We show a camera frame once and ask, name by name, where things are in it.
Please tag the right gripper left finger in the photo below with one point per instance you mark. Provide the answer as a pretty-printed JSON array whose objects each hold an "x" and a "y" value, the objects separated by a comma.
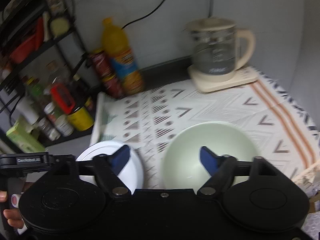
[{"x": 106, "y": 169}]

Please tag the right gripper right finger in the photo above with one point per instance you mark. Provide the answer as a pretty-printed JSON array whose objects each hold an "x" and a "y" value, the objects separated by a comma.
[{"x": 221, "y": 170}]

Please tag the white plate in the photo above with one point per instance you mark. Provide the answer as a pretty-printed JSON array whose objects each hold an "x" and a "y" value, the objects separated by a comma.
[{"x": 132, "y": 175}]

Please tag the pale green bowl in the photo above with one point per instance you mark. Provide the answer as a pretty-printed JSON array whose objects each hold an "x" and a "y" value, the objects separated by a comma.
[{"x": 187, "y": 162}]

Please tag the black kitchen rack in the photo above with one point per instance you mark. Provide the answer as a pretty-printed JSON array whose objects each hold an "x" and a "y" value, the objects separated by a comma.
[{"x": 17, "y": 18}]

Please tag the person's left hand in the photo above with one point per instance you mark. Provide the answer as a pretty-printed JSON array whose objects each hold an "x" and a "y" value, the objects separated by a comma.
[{"x": 13, "y": 216}]

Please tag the dark sauce bottle yellow label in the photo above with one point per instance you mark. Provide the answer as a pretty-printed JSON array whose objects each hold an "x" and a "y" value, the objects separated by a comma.
[{"x": 73, "y": 97}]

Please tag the patterned table cloth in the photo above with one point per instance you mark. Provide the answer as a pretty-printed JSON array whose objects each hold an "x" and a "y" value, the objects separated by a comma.
[{"x": 169, "y": 124}]

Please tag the white cap small jar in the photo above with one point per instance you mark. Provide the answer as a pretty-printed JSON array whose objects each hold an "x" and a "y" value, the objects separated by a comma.
[{"x": 64, "y": 126}]

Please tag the green carton box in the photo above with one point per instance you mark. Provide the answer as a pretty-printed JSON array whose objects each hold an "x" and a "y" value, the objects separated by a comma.
[{"x": 21, "y": 135}]

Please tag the red snack can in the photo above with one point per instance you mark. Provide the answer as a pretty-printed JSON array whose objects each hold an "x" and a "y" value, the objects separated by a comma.
[{"x": 105, "y": 73}]

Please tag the cream kettle base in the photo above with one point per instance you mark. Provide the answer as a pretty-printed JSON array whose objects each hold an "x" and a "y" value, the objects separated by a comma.
[{"x": 212, "y": 83}]

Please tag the orange juice bottle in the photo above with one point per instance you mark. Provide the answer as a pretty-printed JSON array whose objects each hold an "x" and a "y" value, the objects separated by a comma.
[{"x": 115, "y": 43}]

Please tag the glass electric kettle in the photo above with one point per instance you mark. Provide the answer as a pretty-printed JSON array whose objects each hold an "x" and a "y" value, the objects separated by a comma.
[{"x": 219, "y": 46}]

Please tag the red tray on shelf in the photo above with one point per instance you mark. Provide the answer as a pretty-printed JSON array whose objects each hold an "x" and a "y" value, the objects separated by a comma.
[{"x": 30, "y": 43}]

